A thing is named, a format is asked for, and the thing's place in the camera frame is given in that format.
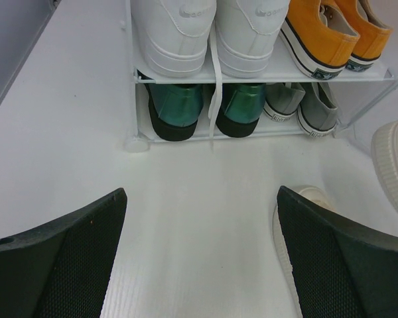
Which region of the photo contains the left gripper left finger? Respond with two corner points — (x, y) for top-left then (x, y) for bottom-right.
(0, 188), (127, 317)

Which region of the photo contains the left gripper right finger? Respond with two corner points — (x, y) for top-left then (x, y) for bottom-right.
(276, 186), (398, 317)

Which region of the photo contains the beige sneaker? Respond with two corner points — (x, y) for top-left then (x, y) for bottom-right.
(371, 121), (398, 213)
(271, 184), (338, 299)

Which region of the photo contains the grey canvas sneaker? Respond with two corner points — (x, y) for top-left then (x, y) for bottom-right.
(297, 82), (338, 138)
(263, 82), (305, 123)

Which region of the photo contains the green loafer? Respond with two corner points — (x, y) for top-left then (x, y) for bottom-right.
(216, 83), (266, 138)
(145, 83), (204, 142)

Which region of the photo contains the orange canvas sneaker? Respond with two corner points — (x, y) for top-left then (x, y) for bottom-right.
(336, 0), (393, 72)
(280, 0), (360, 81)

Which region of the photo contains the white sneaker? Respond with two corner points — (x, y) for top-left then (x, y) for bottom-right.
(208, 1), (289, 137)
(131, 1), (217, 78)

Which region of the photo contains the white plastic shoe cabinet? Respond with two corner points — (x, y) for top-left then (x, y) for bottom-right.
(119, 0), (398, 153)

